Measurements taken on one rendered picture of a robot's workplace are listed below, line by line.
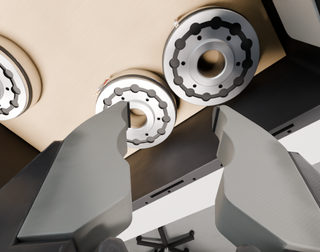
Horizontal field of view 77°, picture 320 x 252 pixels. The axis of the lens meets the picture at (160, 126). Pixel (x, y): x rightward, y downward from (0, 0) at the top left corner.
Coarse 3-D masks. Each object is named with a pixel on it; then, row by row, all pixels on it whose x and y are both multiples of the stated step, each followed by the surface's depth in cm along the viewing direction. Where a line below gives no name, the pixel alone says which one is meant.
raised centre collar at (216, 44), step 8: (208, 40) 20; (216, 40) 20; (200, 48) 20; (208, 48) 20; (216, 48) 20; (224, 48) 20; (192, 56) 21; (224, 56) 21; (232, 56) 21; (192, 64) 21; (224, 64) 21; (232, 64) 21; (192, 72) 22; (224, 72) 21; (200, 80) 22; (208, 80) 22; (216, 80) 22; (224, 80) 22
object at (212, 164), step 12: (312, 108) 16; (288, 120) 17; (300, 120) 17; (312, 120) 17; (276, 132) 18; (288, 132) 18; (216, 156) 20; (192, 168) 21; (204, 168) 20; (216, 168) 20; (168, 180) 22; (180, 180) 23; (192, 180) 21; (144, 192) 23; (156, 192) 23; (168, 192) 22; (132, 204) 24; (144, 204) 24
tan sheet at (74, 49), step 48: (0, 0) 22; (48, 0) 22; (96, 0) 21; (144, 0) 21; (192, 0) 21; (240, 0) 21; (48, 48) 24; (96, 48) 24; (144, 48) 24; (48, 96) 28; (96, 96) 27; (48, 144) 32
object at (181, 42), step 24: (192, 24) 20; (216, 24) 20; (240, 24) 19; (168, 48) 21; (192, 48) 21; (240, 48) 21; (168, 72) 22; (240, 72) 22; (192, 96) 24; (216, 96) 24
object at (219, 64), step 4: (220, 52) 22; (220, 56) 23; (220, 60) 23; (216, 64) 24; (220, 64) 23; (200, 68) 24; (204, 68) 25; (208, 68) 25; (212, 68) 24; (216, 68) 23; (220, 68) 22; (200, 72) 23; (204, 72) 23; (208, 72) 23; (212, 72) 23; (216, 72) 22
